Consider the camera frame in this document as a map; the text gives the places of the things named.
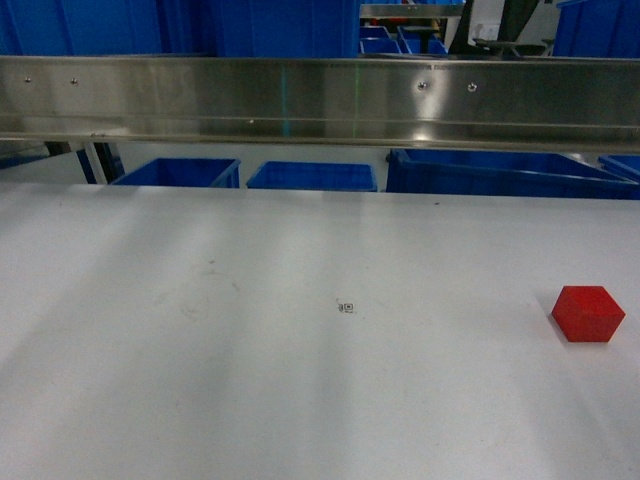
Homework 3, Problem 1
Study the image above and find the small blue bin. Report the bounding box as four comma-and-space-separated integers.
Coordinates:
113, 158, 240, 189
246, 161, 378, 192

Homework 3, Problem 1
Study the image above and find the red magnetic block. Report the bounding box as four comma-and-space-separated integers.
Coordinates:
551, 286, 626, 343

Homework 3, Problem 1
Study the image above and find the small black printed marker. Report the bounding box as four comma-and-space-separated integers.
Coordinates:
337, 300, 357, 314

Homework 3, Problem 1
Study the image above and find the small blue bin middle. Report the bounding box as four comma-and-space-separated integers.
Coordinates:
246, 161, 378, 192

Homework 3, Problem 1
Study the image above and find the large blue bin right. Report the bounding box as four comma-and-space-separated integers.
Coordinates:
386, 149, 639, 200

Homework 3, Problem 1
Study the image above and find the stainless steel shelf rail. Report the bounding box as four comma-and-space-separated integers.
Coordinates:
1, 54, 639, 154

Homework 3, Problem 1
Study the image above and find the small blue bin left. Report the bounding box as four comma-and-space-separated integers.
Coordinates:
113, 158, 240, 189

